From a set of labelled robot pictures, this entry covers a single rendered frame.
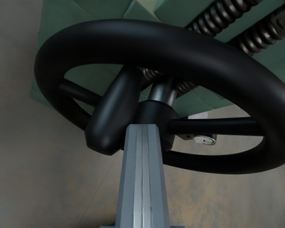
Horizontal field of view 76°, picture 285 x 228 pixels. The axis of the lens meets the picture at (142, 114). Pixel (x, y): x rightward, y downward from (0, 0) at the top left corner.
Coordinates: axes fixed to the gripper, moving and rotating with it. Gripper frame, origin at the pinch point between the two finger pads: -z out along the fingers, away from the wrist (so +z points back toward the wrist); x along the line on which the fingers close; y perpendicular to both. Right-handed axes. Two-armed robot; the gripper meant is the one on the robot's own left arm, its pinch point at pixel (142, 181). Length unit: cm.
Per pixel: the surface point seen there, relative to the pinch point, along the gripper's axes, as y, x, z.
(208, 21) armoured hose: 4.0, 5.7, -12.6
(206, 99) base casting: -17.7, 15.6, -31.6
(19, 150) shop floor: -57, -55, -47
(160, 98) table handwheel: -5.2, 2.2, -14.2
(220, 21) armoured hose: 4.1, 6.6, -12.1
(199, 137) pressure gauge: -28.9, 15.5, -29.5
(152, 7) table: 4.3, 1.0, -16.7
